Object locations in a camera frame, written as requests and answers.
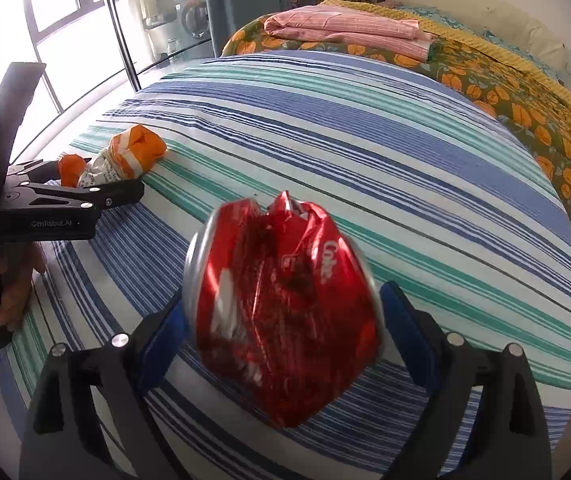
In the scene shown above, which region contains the crushed red can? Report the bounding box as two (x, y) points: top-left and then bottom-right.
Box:
(182, 190), (386, 429)

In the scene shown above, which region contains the white orange wrapper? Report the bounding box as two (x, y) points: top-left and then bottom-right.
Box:
(76, 124), (168, 191)

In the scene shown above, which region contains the person's left hand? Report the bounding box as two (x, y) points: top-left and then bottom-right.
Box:
(0, 242), (47, 331)

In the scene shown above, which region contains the grey washing machine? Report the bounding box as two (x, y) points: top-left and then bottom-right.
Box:
(173, 0), (212, 41)

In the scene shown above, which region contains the blue grey curtain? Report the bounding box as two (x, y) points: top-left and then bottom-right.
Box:
(204, 0), (289, 58)

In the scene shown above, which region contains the yellow blanket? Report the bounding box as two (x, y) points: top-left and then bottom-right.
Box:
(318, 0), (571, 141)

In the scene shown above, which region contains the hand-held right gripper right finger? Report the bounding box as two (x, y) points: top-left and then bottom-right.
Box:
(379, 280), (553, 480)

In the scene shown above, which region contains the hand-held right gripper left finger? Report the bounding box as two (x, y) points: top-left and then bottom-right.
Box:
(18, 305), (191, 480)

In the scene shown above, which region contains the black framed glass door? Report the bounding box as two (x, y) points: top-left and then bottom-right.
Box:
(100, 0), (216, 93)

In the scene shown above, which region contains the pink folded blanket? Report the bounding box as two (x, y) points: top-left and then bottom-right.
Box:
(264, 5), (436, 63)

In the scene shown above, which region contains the teal floral pillow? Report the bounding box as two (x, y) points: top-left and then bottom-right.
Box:
(395, 5), (471, 26)
(480, 27), (571, 86)

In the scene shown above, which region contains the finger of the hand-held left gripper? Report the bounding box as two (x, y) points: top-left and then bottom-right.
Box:
(0, 61), (47, 206)
(3, 159), (145, 213)

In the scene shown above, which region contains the metal basin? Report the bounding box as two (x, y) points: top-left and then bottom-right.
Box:
(143, 12), (179, 28)

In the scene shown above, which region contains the blue green striped tablecloth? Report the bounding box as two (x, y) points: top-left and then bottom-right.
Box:
(0, 50), (571, 480)

